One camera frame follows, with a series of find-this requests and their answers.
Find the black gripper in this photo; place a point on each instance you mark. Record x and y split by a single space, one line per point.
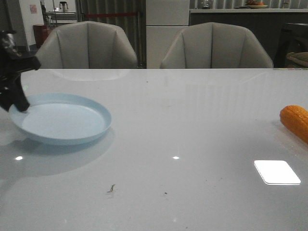
11 64

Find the light blue round plate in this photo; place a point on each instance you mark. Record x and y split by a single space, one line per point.
62 119

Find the orange toy corn cob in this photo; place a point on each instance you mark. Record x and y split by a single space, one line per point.
295 119

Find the red waste bin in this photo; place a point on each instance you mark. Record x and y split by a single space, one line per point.
40 33

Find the left grey upholstered chair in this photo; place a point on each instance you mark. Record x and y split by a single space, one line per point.
87 45

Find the grey upholstered chair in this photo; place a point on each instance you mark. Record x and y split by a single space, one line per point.
87 45
215 45

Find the metal folding table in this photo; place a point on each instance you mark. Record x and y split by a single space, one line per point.
55 19

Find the red barrier belt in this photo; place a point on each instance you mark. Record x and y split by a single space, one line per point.
110 15

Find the white cabinet with drawers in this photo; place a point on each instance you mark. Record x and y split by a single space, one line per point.
164 18

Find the right grey upholstered chair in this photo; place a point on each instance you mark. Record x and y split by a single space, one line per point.
215 45

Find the fruit bowl on counter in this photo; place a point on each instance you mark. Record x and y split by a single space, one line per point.
254 4

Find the dark grey counter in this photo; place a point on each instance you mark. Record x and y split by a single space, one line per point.
266 24

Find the beige cushion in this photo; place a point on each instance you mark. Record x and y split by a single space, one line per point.
297 60

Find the pink wall notice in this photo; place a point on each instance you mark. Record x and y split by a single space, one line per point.
33 8

